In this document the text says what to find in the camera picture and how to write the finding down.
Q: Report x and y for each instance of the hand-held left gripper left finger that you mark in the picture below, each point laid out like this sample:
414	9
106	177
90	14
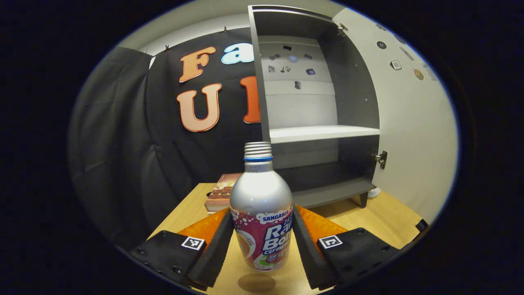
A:
213	258

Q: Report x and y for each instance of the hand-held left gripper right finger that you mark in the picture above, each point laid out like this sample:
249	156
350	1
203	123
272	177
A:
311	262

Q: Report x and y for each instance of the round brown coaster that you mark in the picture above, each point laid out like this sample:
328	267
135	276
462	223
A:
257	283

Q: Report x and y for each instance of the silver bottle with pink label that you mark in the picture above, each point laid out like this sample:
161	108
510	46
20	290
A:
260	196

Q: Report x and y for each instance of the white cabinet door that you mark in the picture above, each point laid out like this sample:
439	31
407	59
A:
409	143

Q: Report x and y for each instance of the metal door hinge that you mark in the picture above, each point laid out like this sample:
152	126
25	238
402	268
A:
380	159
342	28

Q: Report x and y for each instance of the white cabinet shelf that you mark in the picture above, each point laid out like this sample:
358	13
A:
311	133

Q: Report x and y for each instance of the grey cabinet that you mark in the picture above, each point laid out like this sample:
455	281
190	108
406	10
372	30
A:
352	82

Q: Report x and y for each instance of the small white object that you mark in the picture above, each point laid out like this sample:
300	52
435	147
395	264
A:
374	193

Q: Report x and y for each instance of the black backdrop cloth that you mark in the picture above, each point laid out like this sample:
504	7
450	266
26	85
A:
114	143

